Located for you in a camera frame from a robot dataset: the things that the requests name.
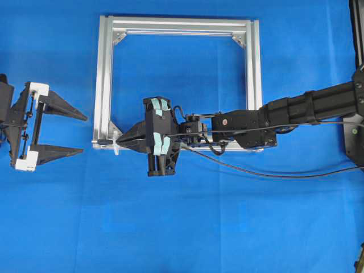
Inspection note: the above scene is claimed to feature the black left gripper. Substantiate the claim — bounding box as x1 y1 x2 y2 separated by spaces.
8 82 88 171

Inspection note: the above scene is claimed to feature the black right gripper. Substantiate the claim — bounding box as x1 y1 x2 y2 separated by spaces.
117 112 210 154

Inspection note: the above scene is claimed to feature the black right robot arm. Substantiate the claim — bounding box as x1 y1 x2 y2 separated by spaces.
116 78 363 155

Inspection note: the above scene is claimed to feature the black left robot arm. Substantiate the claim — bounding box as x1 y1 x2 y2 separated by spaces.
1 74 87 172

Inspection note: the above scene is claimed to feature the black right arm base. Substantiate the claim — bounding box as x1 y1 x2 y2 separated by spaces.
343 1 363 167

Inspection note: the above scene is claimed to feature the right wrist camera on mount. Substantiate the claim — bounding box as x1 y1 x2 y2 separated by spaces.
143 97 180 176

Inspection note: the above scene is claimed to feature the aluminium extrusion frame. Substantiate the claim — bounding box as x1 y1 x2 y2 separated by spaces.
92 15 263 152

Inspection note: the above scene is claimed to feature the right camera black cable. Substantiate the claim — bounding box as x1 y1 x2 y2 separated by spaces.
181 144 364 179

